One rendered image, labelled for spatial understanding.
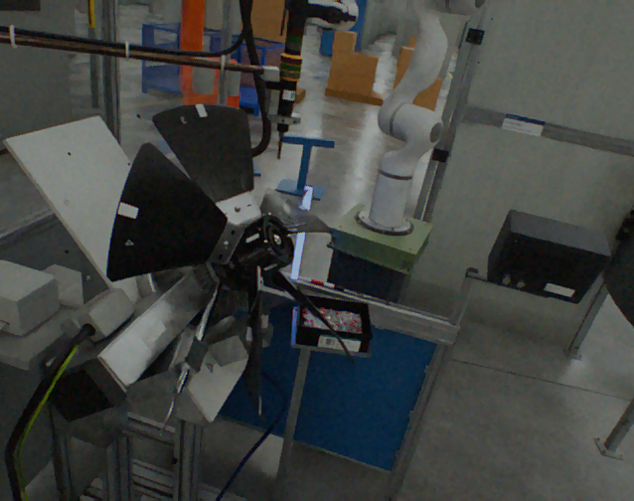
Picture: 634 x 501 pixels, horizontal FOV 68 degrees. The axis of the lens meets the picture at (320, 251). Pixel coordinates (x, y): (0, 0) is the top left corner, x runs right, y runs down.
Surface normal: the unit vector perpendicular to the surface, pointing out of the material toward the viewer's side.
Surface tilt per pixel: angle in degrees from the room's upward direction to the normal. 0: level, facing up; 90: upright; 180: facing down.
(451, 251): 90
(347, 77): 90
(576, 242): 15
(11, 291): 0
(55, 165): 50
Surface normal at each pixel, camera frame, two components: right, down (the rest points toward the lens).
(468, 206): -0.24, 0.42
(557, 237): 0.10, -0.73
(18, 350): 0.17, -0.87
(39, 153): 0.84, -0.36
